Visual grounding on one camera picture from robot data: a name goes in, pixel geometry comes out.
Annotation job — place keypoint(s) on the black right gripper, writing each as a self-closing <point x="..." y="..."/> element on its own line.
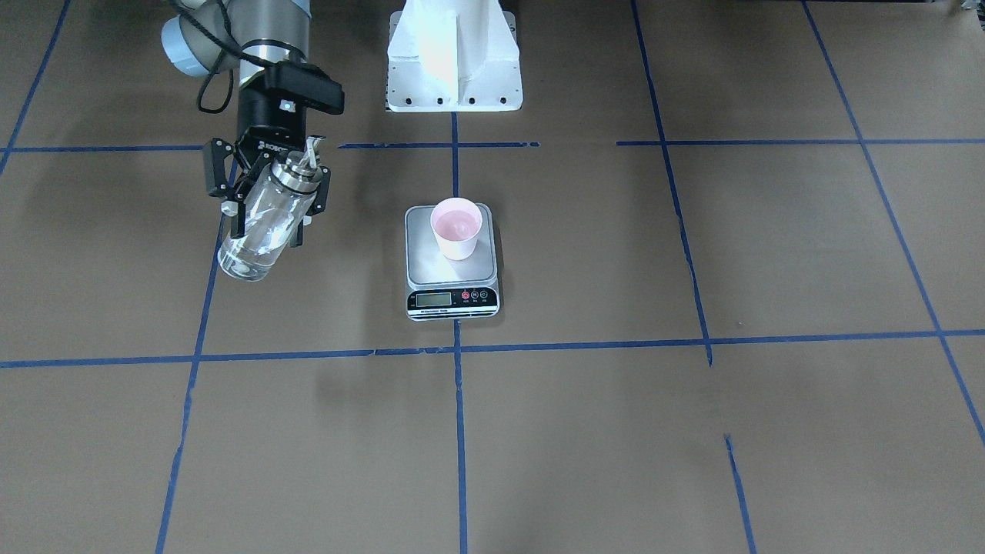
<point x="264" y="123"/>

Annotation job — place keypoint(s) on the pink plastic cup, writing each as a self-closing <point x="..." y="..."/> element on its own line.
<point x="456" y="225"/>

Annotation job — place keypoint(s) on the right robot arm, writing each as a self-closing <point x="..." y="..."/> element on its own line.
<point x="264" y="46"/>

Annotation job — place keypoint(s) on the silver digital kitchen scale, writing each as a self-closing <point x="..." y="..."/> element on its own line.
<point x="442" y="288"/>

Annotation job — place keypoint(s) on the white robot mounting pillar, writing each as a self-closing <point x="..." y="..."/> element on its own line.
<point x="453" y="56"/>

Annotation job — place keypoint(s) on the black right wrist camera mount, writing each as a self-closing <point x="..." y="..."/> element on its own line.
<point x="305" y="85"/>

